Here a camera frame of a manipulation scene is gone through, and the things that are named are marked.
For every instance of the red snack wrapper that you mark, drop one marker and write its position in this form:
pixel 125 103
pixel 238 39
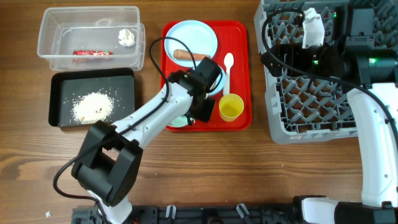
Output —
pixel 94 53

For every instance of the black plastic tray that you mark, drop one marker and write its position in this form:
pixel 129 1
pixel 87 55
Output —
pixel 65 83

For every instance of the green bowl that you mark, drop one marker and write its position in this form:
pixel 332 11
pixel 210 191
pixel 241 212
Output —
pixel 181 121

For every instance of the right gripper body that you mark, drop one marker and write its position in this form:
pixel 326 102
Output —
pixel 313 61

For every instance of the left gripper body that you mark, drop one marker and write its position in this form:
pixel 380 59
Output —
pixel 203 112

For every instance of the clear plastic bin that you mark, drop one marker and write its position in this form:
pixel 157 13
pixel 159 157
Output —
pixel 65 29

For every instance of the red serving tray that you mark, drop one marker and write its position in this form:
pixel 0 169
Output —
pixel 232 37

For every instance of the grey dishwasher rack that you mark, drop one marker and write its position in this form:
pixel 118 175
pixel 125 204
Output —
pixel 300 109

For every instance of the white tissue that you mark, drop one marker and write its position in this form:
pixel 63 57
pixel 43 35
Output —
pixel 126 38

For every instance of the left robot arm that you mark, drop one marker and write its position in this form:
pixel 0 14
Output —
pixel 109 158

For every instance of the light blue rice bowl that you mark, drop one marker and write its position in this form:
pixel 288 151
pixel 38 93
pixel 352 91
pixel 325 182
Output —
pixel 218 84

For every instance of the white plastic spoon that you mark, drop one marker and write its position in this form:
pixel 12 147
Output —
pixel 228 62

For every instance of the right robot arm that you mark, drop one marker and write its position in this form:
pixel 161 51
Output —
pixel 331 72

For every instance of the white rice pile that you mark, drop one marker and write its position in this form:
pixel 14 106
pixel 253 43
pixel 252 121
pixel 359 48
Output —
pixel 88 108

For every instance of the orange carrot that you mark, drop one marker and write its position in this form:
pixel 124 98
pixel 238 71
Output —
pixel 186 55

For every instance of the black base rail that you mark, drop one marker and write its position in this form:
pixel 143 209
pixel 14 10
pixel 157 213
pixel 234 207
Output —
pixel 202 214

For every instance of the yellow plastic cup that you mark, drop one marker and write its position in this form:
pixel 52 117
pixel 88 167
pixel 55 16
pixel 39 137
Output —
pixel 231 106

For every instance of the large light blue plate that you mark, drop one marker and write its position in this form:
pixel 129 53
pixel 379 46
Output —
pixel 196 35

